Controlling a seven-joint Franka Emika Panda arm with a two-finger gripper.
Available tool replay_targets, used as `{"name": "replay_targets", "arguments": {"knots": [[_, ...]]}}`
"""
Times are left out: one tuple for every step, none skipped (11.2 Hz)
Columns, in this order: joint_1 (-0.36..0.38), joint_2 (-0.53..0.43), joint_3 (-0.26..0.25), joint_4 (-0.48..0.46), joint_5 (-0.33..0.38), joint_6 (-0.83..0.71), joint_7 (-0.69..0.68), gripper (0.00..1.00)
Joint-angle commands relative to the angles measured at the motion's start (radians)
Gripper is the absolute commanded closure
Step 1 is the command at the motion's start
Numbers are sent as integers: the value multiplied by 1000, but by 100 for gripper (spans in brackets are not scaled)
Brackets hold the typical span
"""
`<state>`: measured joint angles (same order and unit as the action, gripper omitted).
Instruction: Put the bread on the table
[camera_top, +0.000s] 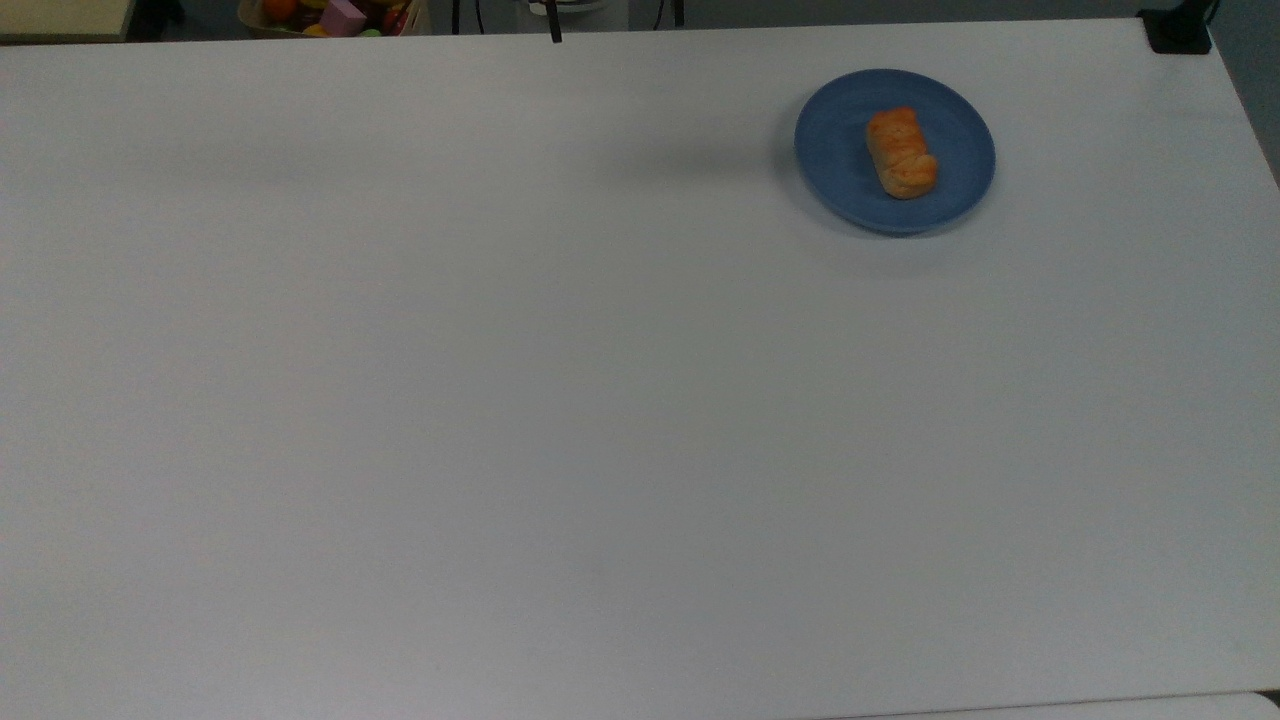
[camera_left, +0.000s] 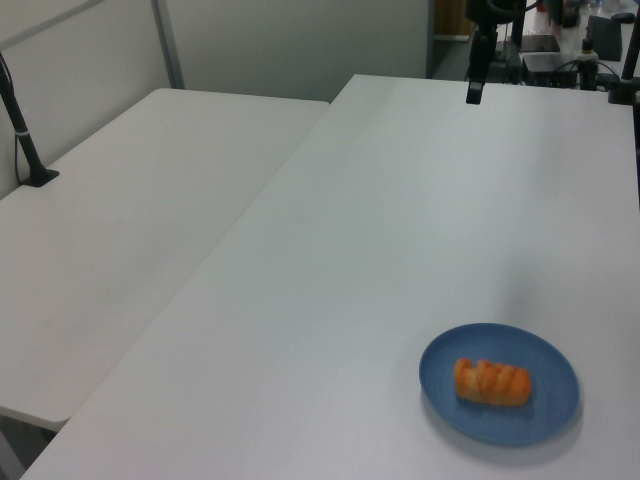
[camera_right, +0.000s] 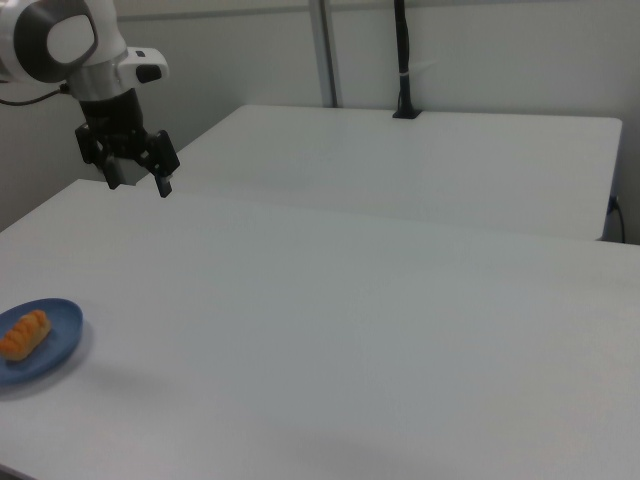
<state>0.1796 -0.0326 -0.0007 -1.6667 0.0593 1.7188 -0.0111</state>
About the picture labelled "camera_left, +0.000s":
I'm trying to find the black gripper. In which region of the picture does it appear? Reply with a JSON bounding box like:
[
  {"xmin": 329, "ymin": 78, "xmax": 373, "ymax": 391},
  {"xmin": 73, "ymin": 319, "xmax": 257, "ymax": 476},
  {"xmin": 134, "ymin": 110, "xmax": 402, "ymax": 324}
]
[{"xmin": 465, "ymin": 22, "xmax": 497, "ymax": 106}]

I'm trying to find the blue round plate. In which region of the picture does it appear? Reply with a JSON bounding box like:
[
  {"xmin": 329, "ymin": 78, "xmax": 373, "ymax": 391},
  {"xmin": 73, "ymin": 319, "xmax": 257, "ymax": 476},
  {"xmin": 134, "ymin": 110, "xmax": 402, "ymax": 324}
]
[{"xmin": 418, "ymin": 322, "xmax": 581, "ymax": 448}]

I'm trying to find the black electronics box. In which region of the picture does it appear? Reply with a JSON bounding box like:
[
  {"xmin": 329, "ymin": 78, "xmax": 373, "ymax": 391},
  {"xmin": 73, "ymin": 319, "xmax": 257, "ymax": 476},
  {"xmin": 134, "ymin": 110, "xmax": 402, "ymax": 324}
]
[{"xmin": 521, "ymin": 52, "xmax": 584, "ymax": 89}]

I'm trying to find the grey partition frame post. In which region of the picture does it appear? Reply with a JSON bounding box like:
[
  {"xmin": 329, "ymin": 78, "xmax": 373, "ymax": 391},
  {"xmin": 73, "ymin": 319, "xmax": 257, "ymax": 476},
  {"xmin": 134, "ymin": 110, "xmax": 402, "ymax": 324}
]
[{"xmin": 151, "ymin": 0, "xmax": 187, "ymax": 92}]

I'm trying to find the black clamp stand pole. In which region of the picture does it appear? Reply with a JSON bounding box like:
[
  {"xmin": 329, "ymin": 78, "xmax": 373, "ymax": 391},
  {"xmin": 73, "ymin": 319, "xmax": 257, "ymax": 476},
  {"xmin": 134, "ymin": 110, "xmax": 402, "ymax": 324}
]
[{"xmin": 606, "ymin": 29, "xmax": 640, "ymax": 107}]

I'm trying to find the white side table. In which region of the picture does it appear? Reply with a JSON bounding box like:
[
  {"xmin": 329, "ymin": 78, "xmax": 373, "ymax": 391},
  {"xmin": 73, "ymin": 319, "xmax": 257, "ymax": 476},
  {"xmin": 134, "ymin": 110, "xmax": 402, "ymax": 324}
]
[{"xmin": 0, "ymin": 87, "xmax": 331, "ymax": 430}]

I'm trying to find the dark grey monitor back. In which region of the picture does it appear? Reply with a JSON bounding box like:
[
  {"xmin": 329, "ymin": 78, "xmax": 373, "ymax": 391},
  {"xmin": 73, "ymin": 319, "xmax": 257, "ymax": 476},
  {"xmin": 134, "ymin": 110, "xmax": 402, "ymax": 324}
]
[{"xmin": 584, "ymin": 14, "xmax": 624, "ymax": 60}]

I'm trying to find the black pole with base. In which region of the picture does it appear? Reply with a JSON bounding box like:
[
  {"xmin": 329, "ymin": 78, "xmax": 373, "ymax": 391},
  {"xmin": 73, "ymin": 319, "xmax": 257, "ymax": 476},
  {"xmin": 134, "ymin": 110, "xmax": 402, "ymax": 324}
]
[{"xmin": 0, "ymin": 49, "xmax": 61, "ymax": 189}]

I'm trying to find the orange twisted bread roll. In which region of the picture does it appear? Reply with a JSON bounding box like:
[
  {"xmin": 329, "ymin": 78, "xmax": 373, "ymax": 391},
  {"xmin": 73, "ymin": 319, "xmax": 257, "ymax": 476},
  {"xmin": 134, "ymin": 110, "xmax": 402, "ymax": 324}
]
[{"xmin": 453, "ymin": 357, "xmax": 532, "ymax": 408}]

